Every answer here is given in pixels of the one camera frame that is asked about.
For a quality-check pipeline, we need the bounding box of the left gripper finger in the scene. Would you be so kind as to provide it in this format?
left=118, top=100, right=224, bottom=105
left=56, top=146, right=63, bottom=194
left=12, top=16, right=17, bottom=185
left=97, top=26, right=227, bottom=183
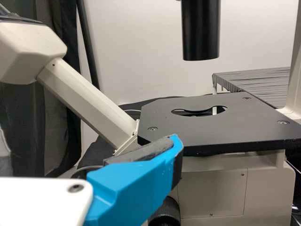
left=83, top=133, right=184, bottom=226

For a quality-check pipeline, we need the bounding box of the black platform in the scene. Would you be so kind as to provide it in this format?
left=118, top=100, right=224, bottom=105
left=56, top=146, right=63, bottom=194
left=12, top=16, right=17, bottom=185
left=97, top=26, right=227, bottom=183
left=212, top=66, right=291, bottom=109

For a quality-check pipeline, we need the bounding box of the cream microscope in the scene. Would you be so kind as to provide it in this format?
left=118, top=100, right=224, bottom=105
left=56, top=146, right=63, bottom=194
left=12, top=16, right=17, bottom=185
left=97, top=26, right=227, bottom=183
left=0, top=0, right=301, bottom=226

